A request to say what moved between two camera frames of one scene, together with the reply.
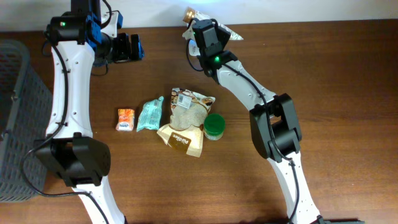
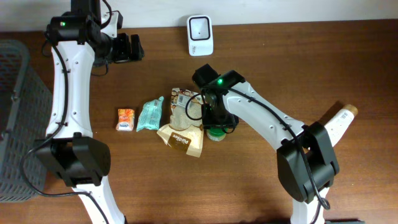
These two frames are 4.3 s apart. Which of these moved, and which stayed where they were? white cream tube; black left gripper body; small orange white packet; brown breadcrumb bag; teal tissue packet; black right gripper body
Moved: white cream tube; black right gripper body
Stayed: black left gripper body; teal tissue packet; brown breadcrumb bag; small orange white packet
